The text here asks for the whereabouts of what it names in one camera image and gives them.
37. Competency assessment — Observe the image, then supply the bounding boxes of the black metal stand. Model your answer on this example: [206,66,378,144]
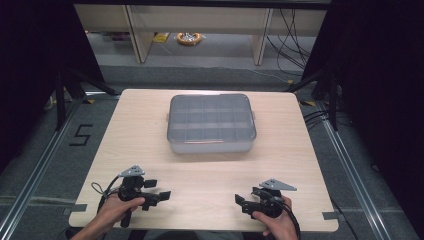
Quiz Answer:
[285,65,342,132]
[53,65,120,132]

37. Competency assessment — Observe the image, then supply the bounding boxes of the bundle of black cables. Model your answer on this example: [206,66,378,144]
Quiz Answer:
[265,8,318,75]

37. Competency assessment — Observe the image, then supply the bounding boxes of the yellow packet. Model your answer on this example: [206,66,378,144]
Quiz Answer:
[152,32,171,44]

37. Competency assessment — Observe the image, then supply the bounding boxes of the black floor cables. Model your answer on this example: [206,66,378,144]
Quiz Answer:
[302,108,336,131]

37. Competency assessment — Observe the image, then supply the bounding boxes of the black curtain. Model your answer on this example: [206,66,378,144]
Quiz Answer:
[0,0,106,174]
[301,0,424,234]

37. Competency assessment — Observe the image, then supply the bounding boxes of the beige wooden desk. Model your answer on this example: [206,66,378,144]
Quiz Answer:
[73,3,329,66]

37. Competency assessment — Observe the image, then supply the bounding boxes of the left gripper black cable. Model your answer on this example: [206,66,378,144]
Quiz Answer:
[91,174,123,214]

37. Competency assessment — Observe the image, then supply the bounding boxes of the person's left hand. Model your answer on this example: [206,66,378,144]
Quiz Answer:
[96,193,146,232]

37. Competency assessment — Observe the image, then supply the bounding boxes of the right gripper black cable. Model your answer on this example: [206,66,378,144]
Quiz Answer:
[281,199,303,240]

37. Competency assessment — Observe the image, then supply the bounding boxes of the aluminium floor rail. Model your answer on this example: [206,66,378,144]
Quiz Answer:
[315,100,394,240]
[0,97,85,240]

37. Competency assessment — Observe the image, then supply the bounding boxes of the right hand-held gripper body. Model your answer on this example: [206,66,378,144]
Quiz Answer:
[250,178,298,220]

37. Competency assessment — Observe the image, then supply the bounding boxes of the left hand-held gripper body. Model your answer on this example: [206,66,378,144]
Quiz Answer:
[117,164,161,229]

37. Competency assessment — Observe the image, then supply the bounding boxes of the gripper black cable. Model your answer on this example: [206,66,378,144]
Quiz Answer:
[91,174,123,214]
[281,199,303,240]

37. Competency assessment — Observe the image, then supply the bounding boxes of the person's right hand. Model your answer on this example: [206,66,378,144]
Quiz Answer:
[251,195,300,240]

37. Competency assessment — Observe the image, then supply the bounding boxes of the grey translucent compartment box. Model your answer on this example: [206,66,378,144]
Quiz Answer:
[165,93,258,155]

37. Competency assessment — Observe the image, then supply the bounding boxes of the orange tape roll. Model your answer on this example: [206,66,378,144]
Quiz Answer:
[176,31,203,47]

